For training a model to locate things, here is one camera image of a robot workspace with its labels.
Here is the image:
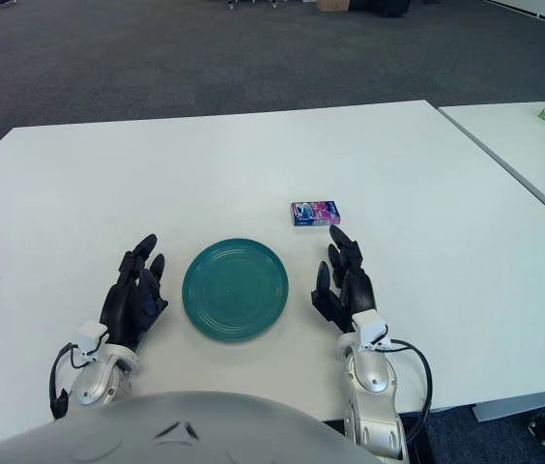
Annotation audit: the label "purple blue gum pack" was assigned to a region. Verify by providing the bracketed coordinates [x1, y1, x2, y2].
[290, 200, 342, 227]

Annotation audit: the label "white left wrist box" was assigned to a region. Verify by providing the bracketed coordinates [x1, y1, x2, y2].
[77, 322, 109, 362]

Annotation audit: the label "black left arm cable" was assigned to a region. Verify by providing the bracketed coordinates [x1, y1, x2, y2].
[48, 341, 85, 420]

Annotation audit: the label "black bulky bag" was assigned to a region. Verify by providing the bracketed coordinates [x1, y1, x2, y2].
[349, 0, 412, 15]

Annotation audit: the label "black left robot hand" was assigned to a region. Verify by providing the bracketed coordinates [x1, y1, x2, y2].
[99, 234, 170, 353]

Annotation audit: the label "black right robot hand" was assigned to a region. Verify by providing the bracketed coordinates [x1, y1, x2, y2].
[310, 224, 379, 334]

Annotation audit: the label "grey robot torso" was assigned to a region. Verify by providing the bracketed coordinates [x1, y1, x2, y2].
[0, 390, 409, 464]

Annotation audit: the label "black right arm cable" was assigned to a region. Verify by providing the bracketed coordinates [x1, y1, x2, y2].
[383, 339, 434, 449]

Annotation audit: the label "office chair bases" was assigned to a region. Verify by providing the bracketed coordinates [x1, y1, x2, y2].
[226, 0, 283, 11]

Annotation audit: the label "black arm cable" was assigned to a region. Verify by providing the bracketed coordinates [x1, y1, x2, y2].
[383, 339, 434, 449]
[48, 341, 85, 420]

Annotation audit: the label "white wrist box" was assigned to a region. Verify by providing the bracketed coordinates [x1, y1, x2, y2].
[77, 322, 109, 362]
[352, 311, 392, 352]

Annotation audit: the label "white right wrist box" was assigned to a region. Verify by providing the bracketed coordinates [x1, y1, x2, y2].
[352, 311, 392, 352]

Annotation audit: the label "teal round plate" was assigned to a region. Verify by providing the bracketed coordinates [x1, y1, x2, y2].
[181, 238, 290, 344]

